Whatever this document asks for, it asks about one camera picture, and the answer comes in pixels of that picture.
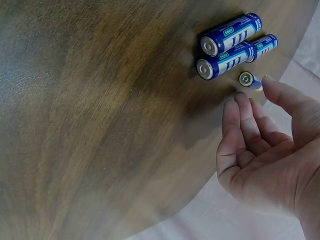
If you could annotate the person's right hand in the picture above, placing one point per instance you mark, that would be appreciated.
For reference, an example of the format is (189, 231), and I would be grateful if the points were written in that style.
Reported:
(275, 170)

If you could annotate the small blue gold-tipped battery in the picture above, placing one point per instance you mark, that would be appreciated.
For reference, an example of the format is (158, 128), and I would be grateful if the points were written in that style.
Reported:
(246, 79)

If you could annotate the blue white battery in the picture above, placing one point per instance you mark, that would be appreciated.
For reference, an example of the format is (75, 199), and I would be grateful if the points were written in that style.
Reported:
(265, 46)
(225, 63)
(232, 33)

